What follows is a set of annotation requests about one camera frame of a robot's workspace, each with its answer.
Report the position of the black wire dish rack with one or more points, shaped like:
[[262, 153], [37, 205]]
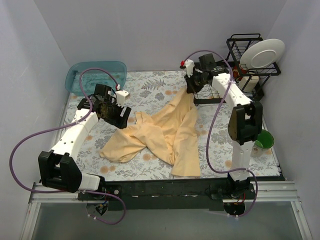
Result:
[[237, 44]]

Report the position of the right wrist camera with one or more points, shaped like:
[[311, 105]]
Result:
[[188, 65]]

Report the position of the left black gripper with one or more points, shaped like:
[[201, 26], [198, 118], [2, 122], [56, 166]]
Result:
[[122, 116]]

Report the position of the pale yellow t shirt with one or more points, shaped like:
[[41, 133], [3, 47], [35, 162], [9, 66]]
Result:
[[170, 135]]

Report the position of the white ceramic plate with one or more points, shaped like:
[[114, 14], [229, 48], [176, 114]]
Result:
[[262, 54]]

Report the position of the red mug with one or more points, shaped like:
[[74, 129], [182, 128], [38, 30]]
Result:
[[239, 71]]

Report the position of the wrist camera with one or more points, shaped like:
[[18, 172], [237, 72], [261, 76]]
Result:
[[188, 65], [121, 95]]

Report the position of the black base bar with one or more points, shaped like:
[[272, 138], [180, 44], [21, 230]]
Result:
[[181, 194]]

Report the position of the teal plastic basin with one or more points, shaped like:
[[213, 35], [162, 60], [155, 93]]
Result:
[[95, 72]]

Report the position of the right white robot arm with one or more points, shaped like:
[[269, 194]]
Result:
[[245, 124]]

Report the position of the floral table mat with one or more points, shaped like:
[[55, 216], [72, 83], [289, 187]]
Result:
[[149, 92]]

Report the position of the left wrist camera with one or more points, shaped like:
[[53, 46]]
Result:
[[121, 95]]

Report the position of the green cup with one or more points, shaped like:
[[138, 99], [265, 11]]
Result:
[[263, 143]]

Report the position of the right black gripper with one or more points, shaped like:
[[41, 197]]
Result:
[[190, 85]]

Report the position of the aluminium frame rail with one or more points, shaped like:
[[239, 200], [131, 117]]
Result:
[[268, 191]]

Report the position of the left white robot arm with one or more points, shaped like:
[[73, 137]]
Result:
[[58, 168]]

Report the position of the cream ceramic cup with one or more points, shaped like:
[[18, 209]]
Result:
[[247, 84]]

